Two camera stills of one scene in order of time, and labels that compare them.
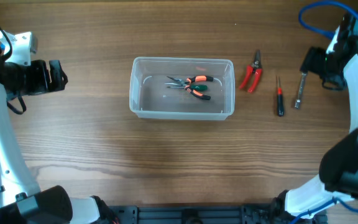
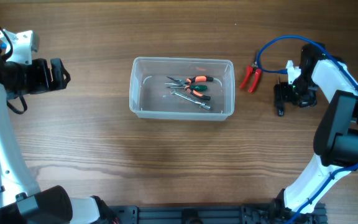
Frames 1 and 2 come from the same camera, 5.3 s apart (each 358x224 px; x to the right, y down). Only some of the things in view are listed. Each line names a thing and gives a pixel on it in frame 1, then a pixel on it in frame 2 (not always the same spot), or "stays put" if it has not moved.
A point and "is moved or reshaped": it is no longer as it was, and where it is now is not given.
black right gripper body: (319, 63) → (298, 94)
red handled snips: (256, 68) stays put
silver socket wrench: (298, 102) is moved or reshaped
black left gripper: (39, 68) stays put
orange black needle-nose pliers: (185, 84) stays put
